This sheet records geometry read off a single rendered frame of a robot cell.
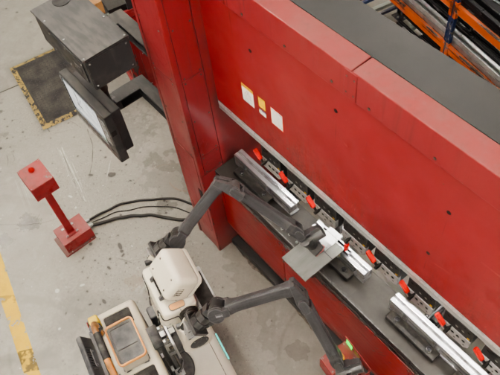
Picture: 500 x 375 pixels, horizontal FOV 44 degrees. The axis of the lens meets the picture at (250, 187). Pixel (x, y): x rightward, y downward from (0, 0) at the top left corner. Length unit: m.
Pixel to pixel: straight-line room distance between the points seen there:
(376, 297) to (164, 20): 1.69
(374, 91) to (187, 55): 1.17
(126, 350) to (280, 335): 1.23
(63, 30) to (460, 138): 1.89
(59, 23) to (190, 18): 0.63
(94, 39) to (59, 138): 2.45
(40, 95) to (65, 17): 2.64
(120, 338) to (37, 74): 3.27
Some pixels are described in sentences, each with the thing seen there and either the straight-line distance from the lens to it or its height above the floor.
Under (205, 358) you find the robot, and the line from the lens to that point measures 3.79.
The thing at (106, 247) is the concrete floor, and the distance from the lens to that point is 4.61.
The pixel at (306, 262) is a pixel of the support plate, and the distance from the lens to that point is 3.18.
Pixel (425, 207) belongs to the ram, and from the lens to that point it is 2.34.
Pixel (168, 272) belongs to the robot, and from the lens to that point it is 2.80.
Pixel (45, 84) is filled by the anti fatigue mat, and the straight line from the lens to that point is 5.82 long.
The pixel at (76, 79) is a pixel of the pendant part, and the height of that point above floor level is 1.60.
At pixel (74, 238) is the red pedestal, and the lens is 4.58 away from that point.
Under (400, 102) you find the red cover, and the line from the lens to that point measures 2.06.
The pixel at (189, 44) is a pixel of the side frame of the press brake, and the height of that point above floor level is 1.85.
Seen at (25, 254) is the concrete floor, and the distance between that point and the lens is 4.81.
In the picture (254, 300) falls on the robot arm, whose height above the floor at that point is 1.30.
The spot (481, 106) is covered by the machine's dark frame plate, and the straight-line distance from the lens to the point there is 2.09.
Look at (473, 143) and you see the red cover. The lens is 1.99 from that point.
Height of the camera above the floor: 3.81
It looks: 55 degrees down
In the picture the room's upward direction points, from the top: 9 degrees counter-clockwise
